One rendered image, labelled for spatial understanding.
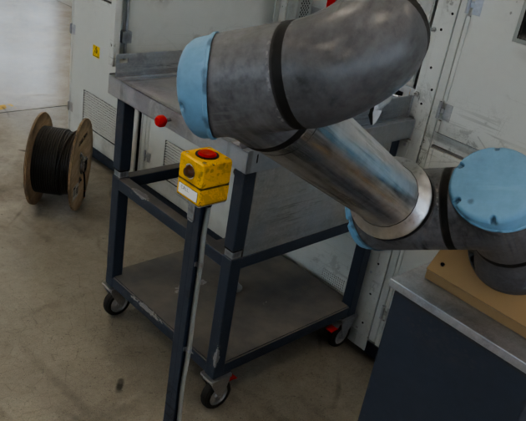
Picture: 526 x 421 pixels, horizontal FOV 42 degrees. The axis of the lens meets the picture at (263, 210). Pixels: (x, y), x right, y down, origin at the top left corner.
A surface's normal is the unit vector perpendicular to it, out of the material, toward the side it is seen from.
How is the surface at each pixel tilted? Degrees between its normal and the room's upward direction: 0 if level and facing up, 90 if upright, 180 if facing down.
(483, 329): 0
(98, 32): 90
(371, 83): 97
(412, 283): 0
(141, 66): 90
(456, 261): 47
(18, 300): 0
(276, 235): 90
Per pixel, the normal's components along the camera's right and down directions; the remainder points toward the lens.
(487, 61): -0.73, 0.20
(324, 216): 0.67, 0.42
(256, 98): -0.40, 0.52
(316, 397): 0.15, -0.88
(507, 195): -0.36, -0.46
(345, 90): 0.26, 0.54
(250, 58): -0.48, -0.15
